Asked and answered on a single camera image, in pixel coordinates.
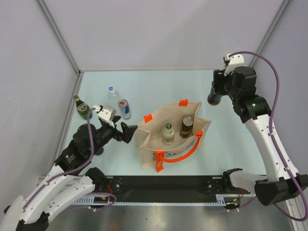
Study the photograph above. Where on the aluminium frame rail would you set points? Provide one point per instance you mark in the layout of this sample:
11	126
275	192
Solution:
144	199

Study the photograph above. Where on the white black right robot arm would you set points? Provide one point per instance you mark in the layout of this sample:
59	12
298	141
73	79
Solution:
255	114

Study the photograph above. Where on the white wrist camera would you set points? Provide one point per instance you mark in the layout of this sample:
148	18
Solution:
106	114
231	62

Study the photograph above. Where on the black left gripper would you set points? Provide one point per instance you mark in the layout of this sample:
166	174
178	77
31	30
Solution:
128	131

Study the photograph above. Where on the beige canvas tote bag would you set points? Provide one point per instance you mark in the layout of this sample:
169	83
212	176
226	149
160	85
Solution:
148	136

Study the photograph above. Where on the blue white drink can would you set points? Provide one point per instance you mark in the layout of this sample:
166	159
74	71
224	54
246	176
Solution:
124	108

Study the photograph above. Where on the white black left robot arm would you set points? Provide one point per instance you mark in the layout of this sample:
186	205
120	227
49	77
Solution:
50	198

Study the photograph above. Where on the black gold drink can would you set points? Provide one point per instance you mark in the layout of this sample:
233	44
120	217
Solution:
186	128

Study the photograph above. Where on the left aluminium corner post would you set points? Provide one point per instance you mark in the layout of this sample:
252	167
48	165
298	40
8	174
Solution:
58	35

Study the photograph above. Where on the clear glass bottle green cap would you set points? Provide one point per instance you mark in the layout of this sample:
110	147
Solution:
168	134

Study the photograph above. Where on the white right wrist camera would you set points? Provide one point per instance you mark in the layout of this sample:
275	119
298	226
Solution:
231	62

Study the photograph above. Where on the aluminium corner post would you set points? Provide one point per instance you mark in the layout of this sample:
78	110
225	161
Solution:
58	35
282	9

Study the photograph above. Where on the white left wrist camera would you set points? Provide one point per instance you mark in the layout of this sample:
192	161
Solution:
106	114

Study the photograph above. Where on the clear plastic water bottle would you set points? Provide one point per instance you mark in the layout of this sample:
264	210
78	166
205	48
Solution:
113	97

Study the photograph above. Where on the glass cola bottle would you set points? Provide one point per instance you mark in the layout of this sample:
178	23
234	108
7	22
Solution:
214	97

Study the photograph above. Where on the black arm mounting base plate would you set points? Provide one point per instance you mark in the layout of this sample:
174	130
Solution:
207	184

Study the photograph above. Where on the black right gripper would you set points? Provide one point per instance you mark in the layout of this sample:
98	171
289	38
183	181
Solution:
219	77

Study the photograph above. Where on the right aluminium corner post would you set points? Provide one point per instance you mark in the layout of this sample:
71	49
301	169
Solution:
282	9

